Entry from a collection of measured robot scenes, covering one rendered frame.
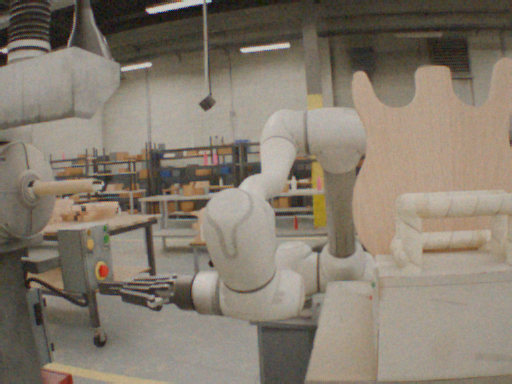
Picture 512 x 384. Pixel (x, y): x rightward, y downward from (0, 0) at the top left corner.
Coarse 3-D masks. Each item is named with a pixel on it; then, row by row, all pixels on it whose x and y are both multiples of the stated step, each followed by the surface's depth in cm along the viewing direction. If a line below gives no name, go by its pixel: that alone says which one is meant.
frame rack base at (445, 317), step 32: (384, 256) 69; (448, 256) 64; (480, 256) 62; (384, 288) 57; (416, 288) 55; (448, 288) 54; (480, 288) 53; (384, 320) 57; (416, 320) 56; (448, 320) 54; (480, 320) 53; (384, 352) 57; (416, 352) 56; (448, 352) 55; (480, 352) 53
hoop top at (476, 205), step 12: (408, 204) 56; (420, 204) 56; (432, 204) 55; (444, 204) 55; (456, 204) 54; (468, 204) 54; (480, 204) 53; (492, 204) 53; (504, 204) 52; (420, 216) 56; (432, 216) 56; (444, 216) 55; (456, 216) 55; (468, 216) 55
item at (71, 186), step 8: (40, 184) 93; (48, 184) 93; (56, 184) 92; (64, 184) 91; (72, 184) 91; (80, 184) 90; (88, 184) 89; (40, 192) 93; (48, 192) 93; (56, 192) 92; (64, 192) 92; (72, 192) 91; (80, 192) 91; (88, 192) 91
